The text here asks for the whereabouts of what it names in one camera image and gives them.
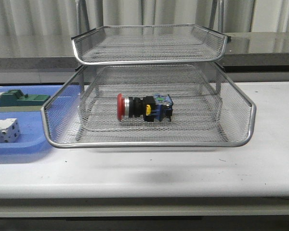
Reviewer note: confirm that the silver mesh tray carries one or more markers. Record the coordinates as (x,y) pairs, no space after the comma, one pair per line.
(188,114)
(117,45)
(65,113)

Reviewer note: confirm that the silver metal rack frame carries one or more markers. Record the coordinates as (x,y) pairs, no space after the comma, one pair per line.
(151,84)

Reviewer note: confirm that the red emergency stop button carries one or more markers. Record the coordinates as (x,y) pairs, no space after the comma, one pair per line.
(151,108)

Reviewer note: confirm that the white circuit breaker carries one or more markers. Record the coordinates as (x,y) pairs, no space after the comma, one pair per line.
(9,130)

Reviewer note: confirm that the blue plastic tray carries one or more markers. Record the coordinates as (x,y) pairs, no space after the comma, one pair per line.
(31,141)

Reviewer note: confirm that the green and beige switch module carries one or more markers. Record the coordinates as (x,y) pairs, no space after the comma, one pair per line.
(17,101)

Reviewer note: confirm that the grey back counter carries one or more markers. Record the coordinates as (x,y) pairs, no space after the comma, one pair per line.
(49,59)

